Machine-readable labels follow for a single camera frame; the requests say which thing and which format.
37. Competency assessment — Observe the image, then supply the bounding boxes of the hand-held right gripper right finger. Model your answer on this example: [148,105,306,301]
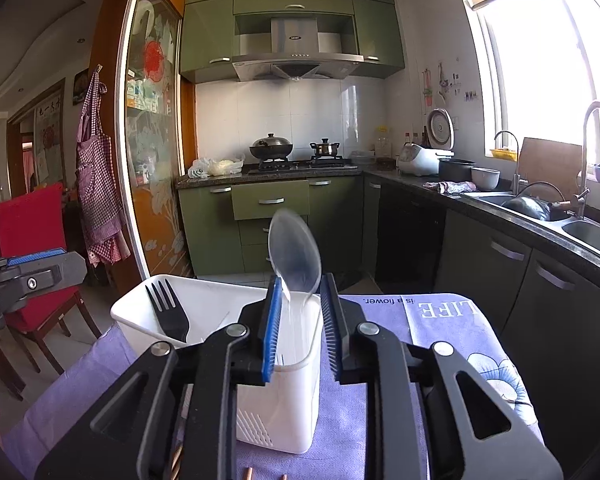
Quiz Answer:
[320,272,564,480]

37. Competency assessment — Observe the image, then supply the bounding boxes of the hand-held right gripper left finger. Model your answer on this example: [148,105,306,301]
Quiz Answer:
[34,276,284,480]

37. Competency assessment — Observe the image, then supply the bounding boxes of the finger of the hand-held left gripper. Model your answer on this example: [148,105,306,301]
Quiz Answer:
[0,248,88,333]

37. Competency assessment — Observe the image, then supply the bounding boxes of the white plastic utensil holder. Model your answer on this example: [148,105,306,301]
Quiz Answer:
[111,274,326,453]

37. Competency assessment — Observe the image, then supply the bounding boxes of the clear plastic spoon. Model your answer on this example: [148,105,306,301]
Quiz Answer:
[267,208,324,331]

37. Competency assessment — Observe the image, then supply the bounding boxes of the red chair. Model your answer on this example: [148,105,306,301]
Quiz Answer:
[0,182,101,386]

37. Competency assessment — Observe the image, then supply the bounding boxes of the red checked apron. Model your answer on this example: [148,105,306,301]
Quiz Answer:
[76,65,132,267]

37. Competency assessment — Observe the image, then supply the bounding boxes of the purple floral tablecloth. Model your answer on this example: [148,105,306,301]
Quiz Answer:
[2,294,546,480]

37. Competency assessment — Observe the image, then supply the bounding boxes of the black plastic fork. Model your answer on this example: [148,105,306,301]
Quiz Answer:
[145,279,190,345]

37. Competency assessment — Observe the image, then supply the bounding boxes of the green lower cabinets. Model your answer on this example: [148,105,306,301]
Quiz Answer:
[177,172,366,278]

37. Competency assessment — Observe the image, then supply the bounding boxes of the green cabinets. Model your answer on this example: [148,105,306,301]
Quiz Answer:
[177,172,366,278]
[179,0,406,83]

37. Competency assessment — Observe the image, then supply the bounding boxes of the printed glass sliding door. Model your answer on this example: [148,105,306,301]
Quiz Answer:
[115,0,196,278]

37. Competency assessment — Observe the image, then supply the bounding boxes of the gas stove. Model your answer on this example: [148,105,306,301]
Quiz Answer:
[247,157,359,175]

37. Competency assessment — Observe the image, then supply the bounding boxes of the white plastic bags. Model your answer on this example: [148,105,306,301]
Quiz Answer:
[187,154,246,180]

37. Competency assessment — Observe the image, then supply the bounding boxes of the black wok with lid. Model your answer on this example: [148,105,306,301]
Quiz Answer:
[249,133,294,161]

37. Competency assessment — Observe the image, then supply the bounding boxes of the small steel pot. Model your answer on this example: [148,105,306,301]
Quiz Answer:
[309,138,342,159]

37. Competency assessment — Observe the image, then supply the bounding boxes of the crumpled dish rag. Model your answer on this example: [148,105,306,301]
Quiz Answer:
[422,180,478,195]

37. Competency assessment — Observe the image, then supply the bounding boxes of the white rice cooker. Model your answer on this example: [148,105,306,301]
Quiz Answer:
[397,108,455,177]

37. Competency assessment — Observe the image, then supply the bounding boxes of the black inner pot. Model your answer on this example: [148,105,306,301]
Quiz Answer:
[438,158,477,183]

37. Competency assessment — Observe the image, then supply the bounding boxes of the white bowl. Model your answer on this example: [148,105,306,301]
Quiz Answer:
[471,166,501,191]

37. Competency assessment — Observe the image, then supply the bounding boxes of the short steel faucet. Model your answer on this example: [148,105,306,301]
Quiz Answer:
[494,130,524,196]

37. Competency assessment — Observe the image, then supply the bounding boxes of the steel sink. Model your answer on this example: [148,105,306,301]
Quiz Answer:
[462,190,600,261]

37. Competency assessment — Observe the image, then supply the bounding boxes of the wooden cutting board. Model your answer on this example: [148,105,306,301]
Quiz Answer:
[519,137,583,201]

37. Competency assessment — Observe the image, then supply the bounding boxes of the steel range hood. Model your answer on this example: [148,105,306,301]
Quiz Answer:
[231,16,363,82]

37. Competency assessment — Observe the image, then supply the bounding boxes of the green upper cabinets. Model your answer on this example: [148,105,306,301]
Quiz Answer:
[179,0,406,83]

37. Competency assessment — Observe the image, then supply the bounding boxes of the tall steel faucet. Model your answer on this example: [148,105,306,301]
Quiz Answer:
[577,101,600,218]

